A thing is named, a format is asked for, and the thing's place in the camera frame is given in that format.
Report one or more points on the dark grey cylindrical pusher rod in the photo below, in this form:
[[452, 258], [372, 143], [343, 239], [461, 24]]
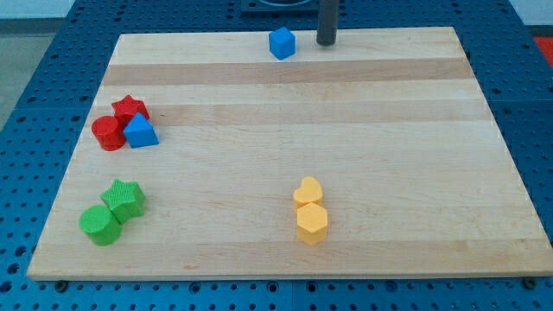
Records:
[[328, 13]]

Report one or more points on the blue cube block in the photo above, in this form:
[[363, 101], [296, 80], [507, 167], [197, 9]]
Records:
[[282, 43]]

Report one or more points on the red star block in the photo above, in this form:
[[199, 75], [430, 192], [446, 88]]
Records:
[[126, 108]]

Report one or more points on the green star block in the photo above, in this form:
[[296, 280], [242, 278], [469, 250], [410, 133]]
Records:
[[125, 200]]

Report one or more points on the yellow heart block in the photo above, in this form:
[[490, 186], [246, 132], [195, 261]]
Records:
[[310, 191]]

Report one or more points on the light wooden board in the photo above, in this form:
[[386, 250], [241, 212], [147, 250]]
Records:
[[416, 177]]

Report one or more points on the yellow hexagon block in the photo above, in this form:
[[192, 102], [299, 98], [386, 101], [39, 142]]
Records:
[[311, 223]]

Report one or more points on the blue triangular prism block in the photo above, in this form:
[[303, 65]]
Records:
[[139, 132]]

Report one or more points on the red cylinder block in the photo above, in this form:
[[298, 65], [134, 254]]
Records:
[[109, 133]]

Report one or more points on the green cylinder block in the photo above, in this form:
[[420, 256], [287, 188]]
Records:
[[100, 225]]

